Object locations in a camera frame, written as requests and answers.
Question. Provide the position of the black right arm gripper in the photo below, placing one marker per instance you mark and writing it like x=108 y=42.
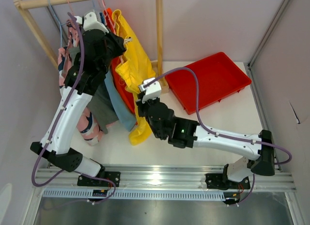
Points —
x=141 y=105

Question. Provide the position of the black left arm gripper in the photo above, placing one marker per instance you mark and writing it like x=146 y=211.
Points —
x=118 y=41

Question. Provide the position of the orange shorts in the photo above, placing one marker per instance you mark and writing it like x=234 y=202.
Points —
x=119 y=83

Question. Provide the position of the yellow shorts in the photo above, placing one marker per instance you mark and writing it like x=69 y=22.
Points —
x=135 y=68

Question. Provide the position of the light blue shorts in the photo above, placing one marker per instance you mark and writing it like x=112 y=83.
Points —
x=126 y=118

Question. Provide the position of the grey shorts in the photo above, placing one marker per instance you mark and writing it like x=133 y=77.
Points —
x=101 y=103

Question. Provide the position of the pink patterned shorts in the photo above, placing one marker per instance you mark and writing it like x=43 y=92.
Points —
x=68 y=67

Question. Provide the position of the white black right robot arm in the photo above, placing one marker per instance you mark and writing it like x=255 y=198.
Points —
x=257 y=155

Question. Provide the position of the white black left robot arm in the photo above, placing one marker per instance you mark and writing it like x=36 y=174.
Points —
x=55 y=145

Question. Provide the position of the red plastic tray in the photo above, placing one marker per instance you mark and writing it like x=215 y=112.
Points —
x=218 y=77

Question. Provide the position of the aluminium corner profile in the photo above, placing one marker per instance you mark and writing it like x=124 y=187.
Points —
x=269 y=31

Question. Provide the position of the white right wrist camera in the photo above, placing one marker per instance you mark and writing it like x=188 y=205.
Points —
x=149 y=89

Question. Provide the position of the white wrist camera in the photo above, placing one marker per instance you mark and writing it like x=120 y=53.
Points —
x=149 y=89
x=90 y=21

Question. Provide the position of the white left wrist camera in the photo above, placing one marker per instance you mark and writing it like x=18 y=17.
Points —
x=90 y=21

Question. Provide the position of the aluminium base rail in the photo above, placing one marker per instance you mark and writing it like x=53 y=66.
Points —
x=189 y=178

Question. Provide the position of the white cable duct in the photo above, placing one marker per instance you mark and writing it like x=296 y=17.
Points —
x=135 y=194

